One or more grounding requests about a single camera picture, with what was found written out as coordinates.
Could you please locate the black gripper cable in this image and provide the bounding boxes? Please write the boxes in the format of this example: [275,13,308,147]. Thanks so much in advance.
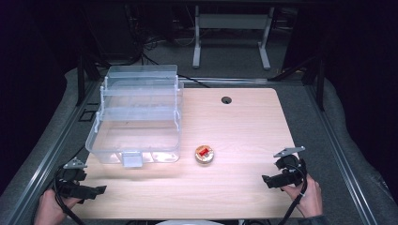
[276,163,309,225]
[54,168,86,225]

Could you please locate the black floor cable bundle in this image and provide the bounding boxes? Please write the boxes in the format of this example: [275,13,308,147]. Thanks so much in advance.
[125,6,210,89]

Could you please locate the person's left hand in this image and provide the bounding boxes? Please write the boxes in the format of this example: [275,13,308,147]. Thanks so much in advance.
[34,188,83,225]

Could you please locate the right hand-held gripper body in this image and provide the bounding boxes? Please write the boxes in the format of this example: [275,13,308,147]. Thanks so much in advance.
[273,145,308,188]

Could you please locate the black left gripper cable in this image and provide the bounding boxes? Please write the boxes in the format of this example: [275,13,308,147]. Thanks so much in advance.
[54,168,86,225]

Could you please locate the white metal desk frame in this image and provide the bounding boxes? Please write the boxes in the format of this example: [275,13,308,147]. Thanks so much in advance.
[191,4,276,70]

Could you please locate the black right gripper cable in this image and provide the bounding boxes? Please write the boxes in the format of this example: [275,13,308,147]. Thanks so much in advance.
[276,163,309,225]

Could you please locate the small round pastry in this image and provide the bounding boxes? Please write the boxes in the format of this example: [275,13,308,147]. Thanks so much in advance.
[194,144,216,166]

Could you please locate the grey aluminium rail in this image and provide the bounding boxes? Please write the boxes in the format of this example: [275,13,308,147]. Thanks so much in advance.
[306,84,378,225]
[6,81,104,225]

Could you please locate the clear plastic tiered storage box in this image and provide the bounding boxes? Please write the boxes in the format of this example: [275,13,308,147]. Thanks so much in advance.
[84,64,185,169]

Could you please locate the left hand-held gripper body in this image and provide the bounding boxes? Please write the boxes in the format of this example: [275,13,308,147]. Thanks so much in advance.
[55,157,92,201]

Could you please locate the black metal stand post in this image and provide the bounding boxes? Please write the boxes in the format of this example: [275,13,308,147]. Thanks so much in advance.
[76,54,87,107]
[315,57,326,112]

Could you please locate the person's right hand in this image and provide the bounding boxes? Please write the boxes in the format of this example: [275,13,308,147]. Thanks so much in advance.
[280,173,324,218]

